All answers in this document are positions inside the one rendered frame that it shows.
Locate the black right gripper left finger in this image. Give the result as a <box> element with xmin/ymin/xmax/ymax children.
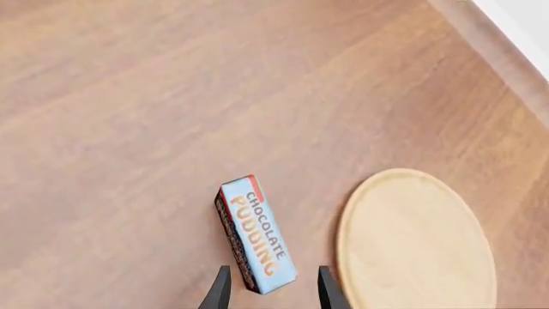
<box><xmin>198</xmin><ymin>265</ymin><xmax>233</xmax><ymax>309</ymax></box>

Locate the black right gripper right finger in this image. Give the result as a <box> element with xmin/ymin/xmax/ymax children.
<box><xmin>317</xmin><ymin>265</ymin><xmax>349</xmax><ymax>309</ymax></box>

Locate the chocolate pudding box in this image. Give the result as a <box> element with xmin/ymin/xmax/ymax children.
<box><xmin>214</xmin><ymin>174</ymin><xmax>299</xmax><ymax>296</ymax></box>

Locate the pale wooden round plate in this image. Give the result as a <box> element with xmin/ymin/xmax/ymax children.
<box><xmin>336</xmin><ymin>167</ymin><xmax>498</xmax><ymax>309</ymax></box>

